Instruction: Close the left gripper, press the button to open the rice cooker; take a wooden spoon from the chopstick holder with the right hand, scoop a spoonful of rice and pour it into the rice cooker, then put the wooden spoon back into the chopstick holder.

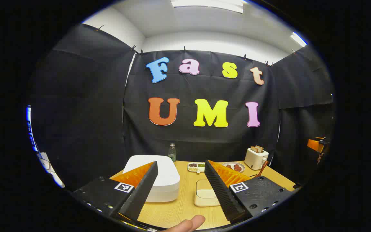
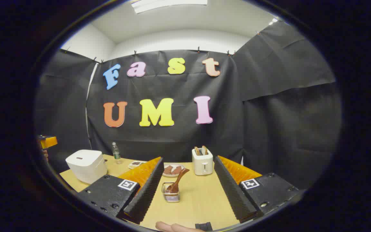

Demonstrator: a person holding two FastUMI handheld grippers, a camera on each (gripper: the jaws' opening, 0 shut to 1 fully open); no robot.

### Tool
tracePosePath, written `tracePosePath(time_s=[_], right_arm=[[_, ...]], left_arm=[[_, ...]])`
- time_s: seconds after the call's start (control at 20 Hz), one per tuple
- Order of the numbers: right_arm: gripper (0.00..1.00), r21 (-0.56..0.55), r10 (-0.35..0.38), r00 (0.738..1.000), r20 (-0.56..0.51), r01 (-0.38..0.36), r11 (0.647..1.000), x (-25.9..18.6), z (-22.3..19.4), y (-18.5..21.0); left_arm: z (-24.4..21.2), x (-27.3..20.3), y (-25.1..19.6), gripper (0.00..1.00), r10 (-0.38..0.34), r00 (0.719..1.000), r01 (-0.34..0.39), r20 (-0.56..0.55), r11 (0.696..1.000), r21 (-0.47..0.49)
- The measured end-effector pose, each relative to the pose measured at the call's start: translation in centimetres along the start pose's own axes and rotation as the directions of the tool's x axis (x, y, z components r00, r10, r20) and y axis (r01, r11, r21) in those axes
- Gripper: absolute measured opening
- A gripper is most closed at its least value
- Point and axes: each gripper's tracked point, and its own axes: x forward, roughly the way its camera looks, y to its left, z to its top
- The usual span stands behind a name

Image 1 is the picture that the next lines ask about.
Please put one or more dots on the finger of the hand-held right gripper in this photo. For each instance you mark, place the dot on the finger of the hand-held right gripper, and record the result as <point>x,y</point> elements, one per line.
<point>314,145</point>

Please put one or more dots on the small ceiling light panel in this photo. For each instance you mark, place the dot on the small ceiling light panel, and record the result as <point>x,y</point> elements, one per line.
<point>298,39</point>

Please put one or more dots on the black backdrop cloth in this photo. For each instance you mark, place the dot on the black backdrop cloth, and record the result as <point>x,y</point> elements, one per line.
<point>188,138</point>

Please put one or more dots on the brown wooden spoon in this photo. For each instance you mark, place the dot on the brown wooden spoon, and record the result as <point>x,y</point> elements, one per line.
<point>263,167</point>

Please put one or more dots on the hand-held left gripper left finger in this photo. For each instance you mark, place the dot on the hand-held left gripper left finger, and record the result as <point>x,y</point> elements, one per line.
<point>140,193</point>

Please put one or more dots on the white rice cooker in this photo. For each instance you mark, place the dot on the white rice cooker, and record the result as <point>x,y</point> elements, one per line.
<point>164,180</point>

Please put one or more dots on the clear plastic rice container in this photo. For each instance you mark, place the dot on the clear plastic rice container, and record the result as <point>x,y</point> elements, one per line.
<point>204,185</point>

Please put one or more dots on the white toaster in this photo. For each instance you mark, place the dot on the white toaster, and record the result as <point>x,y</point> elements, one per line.
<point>254,161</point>

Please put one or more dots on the white divided grain dish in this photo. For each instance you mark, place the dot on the white divided grain dish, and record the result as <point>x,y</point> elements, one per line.
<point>193,167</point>

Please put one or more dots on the large ceiling light panel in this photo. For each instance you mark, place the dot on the large ceiling light panel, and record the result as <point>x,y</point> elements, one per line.
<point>204,4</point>

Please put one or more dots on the toast bread slice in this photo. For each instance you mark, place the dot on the toast bread slice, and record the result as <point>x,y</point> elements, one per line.
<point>260,148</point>
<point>253,149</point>

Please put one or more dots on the clear plastic water bottle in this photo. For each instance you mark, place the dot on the clear plastic water bottle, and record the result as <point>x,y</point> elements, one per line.
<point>172,154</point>

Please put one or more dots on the white round plate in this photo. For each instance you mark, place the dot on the white round plate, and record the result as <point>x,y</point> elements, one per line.
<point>243,167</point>

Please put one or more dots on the lit computer screen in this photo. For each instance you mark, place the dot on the lit computer screen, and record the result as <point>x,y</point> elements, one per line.
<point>28,125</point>

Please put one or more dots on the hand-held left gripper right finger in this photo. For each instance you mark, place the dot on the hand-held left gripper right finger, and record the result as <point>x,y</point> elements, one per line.
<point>222,193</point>

